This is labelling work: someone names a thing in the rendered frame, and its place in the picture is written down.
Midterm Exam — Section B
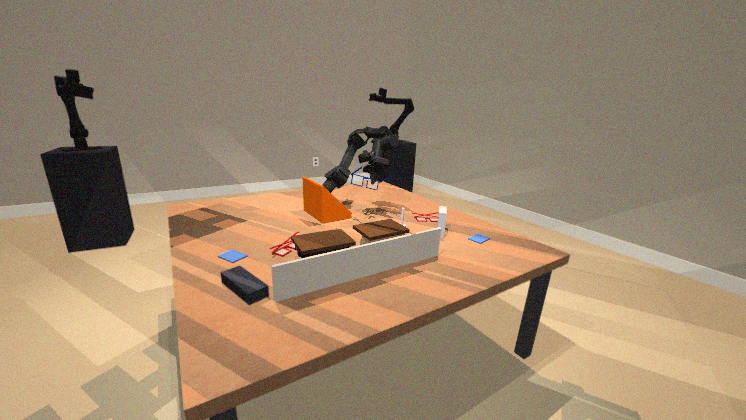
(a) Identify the long white flat panel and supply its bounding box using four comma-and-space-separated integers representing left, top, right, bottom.
271, 227, 441, 303

